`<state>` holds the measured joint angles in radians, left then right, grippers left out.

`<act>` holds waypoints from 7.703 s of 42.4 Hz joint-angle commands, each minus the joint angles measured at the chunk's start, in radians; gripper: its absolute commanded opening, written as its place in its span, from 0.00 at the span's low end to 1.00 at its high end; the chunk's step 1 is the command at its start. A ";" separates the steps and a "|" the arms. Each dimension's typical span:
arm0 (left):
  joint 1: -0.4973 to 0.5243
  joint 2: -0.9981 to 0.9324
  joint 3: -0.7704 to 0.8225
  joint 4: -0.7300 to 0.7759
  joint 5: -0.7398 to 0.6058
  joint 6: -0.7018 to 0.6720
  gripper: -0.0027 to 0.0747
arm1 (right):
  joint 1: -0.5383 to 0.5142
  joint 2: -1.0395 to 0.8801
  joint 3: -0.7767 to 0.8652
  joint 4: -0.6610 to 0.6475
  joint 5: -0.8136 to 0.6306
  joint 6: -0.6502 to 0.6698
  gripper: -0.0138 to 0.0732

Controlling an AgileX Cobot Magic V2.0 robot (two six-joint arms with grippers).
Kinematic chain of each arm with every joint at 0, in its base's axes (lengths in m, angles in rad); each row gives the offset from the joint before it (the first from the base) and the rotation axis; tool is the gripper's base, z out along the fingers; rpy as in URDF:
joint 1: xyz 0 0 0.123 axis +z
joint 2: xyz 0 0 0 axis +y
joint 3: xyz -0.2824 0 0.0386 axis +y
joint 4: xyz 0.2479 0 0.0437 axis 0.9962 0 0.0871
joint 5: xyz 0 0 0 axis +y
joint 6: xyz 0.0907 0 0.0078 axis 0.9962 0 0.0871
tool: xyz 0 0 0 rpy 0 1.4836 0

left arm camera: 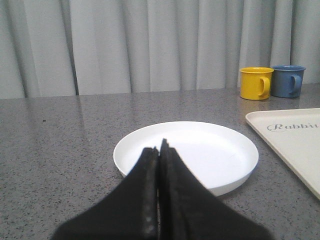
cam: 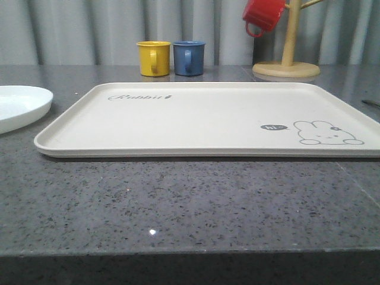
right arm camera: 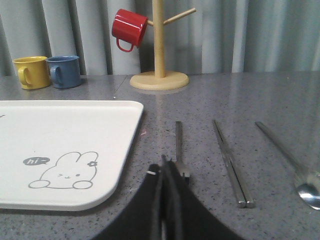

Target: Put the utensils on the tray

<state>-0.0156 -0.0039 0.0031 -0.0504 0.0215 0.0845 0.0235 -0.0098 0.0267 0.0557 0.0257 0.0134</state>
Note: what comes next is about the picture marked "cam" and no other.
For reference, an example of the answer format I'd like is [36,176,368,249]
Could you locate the yellow mug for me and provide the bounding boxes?
[137,41,171,77]

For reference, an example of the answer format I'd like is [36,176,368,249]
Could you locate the blue mug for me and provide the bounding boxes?
[173,41,205,76]

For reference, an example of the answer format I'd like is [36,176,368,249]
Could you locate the silver fork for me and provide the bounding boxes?
[362,99,380,108]

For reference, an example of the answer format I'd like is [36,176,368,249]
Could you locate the wooden mug tree stand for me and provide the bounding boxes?
[252,0,322,78]

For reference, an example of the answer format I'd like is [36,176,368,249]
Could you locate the beige rabbit serving tray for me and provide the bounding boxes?
[34,82,379,158]

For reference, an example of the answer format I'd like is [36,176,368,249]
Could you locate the red mug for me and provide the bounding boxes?
[242,0,287,37]

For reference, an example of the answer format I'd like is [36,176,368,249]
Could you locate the white round plate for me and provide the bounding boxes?
[1,85,53,134]

